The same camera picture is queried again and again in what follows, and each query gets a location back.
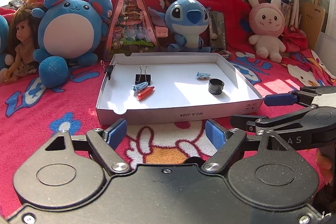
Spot black round containers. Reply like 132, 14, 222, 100
209, 78, 224, 95

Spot blue shark hair clip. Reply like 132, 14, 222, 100
132, 81, 148, 93

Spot white shallow cardboard box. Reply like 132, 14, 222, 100
96, 52, 263, 124

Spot small blue shark clip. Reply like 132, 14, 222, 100
196, 72, 211, 80

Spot large black binder clip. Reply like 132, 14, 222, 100
134, 65, 151, 85

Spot small black binder clip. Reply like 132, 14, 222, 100
100, 60, 117, 80

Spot pink bunny plush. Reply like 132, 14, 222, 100
248, 0, 286, 63

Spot red cartoon blanket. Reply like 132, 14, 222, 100
1, 0, 335, 216

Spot dark photo card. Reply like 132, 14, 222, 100
209, 11, 226, 52

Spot triangular pink toy package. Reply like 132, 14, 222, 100
104, 0, 161, 61

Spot round blue mouse plush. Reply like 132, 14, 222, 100
31, 0, 113, 88

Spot blue Stitch plush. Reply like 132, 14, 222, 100
148, 0, 211, 53

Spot Doraemon plush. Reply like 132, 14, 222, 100
0, 15, 14, 69

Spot brown haired doll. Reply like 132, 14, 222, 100
3, 7, 39, 84

